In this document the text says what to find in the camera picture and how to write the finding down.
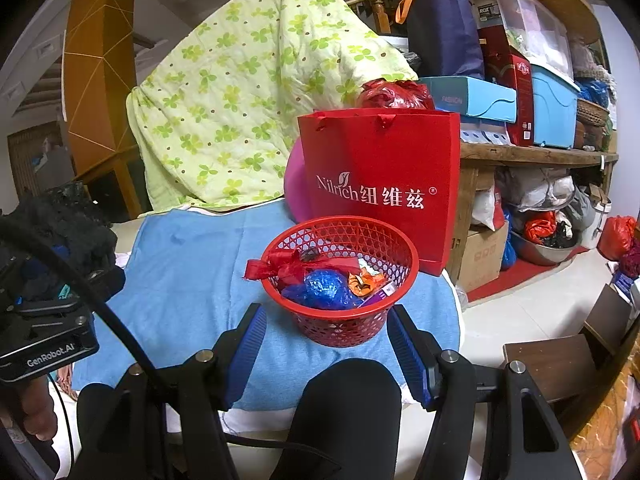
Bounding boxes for purple and white box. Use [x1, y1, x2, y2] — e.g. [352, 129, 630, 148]
[360, 282, 398, 308]

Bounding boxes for white cloth bundle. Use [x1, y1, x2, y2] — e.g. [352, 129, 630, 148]
[495, 167, 576, 211]

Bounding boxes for orange plastic bag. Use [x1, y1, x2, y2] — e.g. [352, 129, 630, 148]
[524, 211, 557, 243]

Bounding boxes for metal basin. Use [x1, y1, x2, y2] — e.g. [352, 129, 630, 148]
[510, 230, 591, 267]

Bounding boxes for navy bag with orange strap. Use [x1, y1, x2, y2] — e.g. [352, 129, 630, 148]
[396, 0, 486, 81]

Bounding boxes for person's leg black trousers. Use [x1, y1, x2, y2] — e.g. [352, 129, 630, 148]
[267, 358, 403, 480]

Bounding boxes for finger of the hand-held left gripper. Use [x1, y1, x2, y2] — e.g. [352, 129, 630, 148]
[85, 264, 127, 302]

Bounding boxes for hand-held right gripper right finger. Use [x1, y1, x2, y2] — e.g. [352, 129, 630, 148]
[386, 304, 583, 480]

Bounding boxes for grey printed box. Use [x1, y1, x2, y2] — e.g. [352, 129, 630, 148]
[470, 0, 501, 28]

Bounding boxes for red floor mat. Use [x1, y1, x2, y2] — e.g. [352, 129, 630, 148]
[465, 255, 586, 303]

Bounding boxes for orange wooden column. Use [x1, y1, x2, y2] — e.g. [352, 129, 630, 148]
[61, 0, 143, 211]

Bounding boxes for light blue cardboard box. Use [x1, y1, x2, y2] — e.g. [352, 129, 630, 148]
[417, 76, 518, 123]

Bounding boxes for red plastic bag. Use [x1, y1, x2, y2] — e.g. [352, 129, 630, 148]
[597, 216, 637, 261]
[359, 78, 435, 111]

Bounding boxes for brown wooden stool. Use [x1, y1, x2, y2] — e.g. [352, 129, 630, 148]
[502, 334, 598, 406]
[582, 284, 638, 356]

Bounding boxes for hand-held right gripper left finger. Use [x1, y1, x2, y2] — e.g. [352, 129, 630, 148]
[75, 302, 268, 480]

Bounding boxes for red mesh plastic basket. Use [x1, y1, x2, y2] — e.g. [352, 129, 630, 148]
[260, 216, 420, 348]

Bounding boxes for pink cushion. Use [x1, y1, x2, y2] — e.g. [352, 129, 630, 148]
[283, 142, 313, 223]

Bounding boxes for wicker basket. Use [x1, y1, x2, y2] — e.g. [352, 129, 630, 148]
[575, 97, 611, 128]

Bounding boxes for wooden table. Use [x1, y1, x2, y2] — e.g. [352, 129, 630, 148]
[459, 142, 619, 293]

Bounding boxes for green floral quilt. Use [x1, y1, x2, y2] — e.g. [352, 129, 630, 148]
[126, 0, 420, 213]

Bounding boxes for round wooden board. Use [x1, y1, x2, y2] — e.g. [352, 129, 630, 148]
[422, 0, 601, 43]

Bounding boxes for orange wrapper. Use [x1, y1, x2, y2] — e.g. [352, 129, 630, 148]
[348, 266, 386, 297]

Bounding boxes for white printed box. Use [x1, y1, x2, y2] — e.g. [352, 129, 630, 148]
[460, 117, 511, 146]

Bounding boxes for red paper bag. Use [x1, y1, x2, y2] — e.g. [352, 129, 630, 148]
[296, 108, 462, 277]

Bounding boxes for red ribbon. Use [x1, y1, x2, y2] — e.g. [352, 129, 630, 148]
[244, 249, 313, 286]

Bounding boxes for brown wooden cabinet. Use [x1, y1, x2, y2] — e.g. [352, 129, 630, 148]
[7, 127, 76, 201]

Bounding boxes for blue crinkled plastic bag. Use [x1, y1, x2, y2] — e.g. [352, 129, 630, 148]
[281, 269, 363, 311]

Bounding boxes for black cloth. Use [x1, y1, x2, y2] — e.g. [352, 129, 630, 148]
[0, 182, 118, 286]

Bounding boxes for light blue storage bin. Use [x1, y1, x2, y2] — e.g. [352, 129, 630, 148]
[530, 64, 581, 150]

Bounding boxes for light blue cloth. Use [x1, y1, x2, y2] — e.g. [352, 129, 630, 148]
[71, 205, 462, 413]

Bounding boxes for red gift box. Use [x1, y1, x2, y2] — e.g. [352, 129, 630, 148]
[477, 25, 535, 147]

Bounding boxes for person's left hand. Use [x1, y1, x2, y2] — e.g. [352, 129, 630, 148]
[12, 372, 58, 443]

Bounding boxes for clear storage bin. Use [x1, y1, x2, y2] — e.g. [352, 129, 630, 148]
[495, 0, 576, 78]

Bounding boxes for white bed sheet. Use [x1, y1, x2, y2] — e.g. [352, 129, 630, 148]
[55, 200, 501, 480]

